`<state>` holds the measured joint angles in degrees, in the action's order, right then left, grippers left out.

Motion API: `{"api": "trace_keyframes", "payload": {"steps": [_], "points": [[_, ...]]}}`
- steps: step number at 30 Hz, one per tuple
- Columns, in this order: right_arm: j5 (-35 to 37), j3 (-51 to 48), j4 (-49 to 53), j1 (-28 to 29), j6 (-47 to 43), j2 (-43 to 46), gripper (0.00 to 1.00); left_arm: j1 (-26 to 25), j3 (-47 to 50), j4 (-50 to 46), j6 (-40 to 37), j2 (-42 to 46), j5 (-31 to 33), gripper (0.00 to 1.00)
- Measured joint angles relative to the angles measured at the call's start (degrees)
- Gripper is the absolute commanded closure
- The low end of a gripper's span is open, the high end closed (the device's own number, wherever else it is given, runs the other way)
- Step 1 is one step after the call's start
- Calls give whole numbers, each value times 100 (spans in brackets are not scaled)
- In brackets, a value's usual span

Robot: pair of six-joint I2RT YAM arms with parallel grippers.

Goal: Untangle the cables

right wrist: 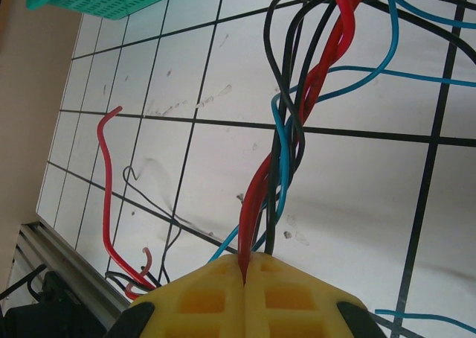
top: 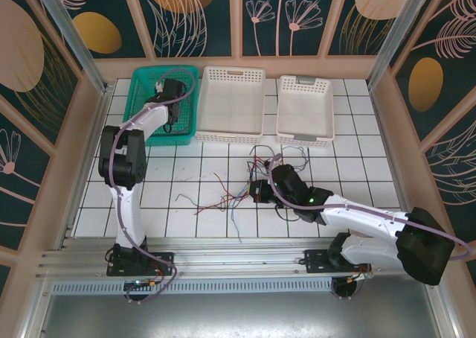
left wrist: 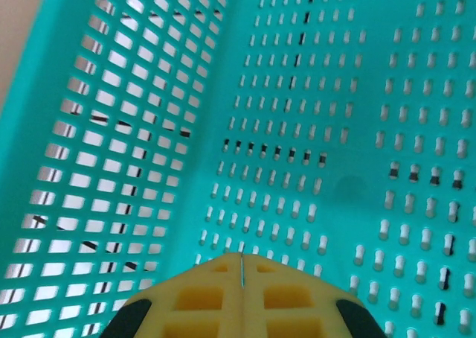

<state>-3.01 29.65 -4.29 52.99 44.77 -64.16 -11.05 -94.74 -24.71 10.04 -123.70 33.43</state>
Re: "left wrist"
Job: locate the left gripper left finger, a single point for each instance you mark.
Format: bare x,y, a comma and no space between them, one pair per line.
193,304

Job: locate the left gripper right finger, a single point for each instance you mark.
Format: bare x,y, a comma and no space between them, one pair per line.
294,304

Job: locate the teal plastic basket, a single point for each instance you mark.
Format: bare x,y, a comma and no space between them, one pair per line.
334,92

